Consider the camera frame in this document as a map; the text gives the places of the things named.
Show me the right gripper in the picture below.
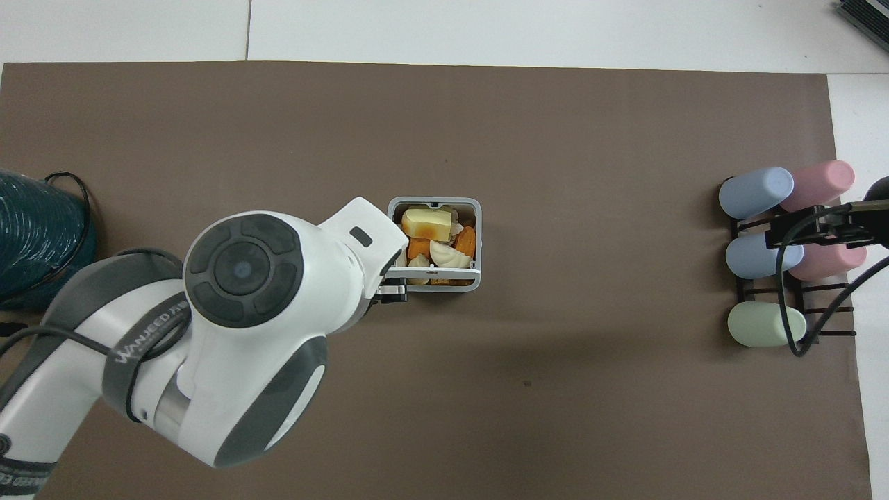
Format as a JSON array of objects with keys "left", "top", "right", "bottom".
[{"left": 820, "top": 176, "right": 889, "bottom": 251}]

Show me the small white trash can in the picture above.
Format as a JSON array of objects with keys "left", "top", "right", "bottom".
[{"left": 385, "top": 197, "right": 483, "bottom": 294}]

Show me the pink cup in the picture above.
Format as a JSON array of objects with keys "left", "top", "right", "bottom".
[
  {"left": 788, "top": 243, "right": 868, "bottom": 283},
  {"left": 781, "top": 160, "right": 856, "bottom": 213}
]

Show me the yellow cheese block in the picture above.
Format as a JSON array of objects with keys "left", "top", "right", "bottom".
[{"left": 401, "top": 206, "right": 454, "bottom": 243}]

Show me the light blue cup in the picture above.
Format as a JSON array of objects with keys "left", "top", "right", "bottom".
[
  {"left": 726, "top": 232, "right": 806, "bottom": 281},
  {"left": 719, "top": 167, "right": 795, "bottom": 221}
]

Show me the light green cup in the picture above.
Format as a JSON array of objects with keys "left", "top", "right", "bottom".
[{"left": 727, "top": 301, "right": 808, "bottom": 349}]

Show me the grey ribbed device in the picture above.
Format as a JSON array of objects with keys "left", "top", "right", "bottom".
[{"left": 836, "top": 0, "right": 889, "bottom": 37}]

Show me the black wire cup rack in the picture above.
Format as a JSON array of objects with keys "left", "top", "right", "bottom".
[{"left": 729, "top": 201, "right": 857, "bottom": 346}]

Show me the dark teal ribbed hose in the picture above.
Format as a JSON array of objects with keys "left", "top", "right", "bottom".
[{"left": 0, "top": 169, "right": 96, "bottom": 311}]

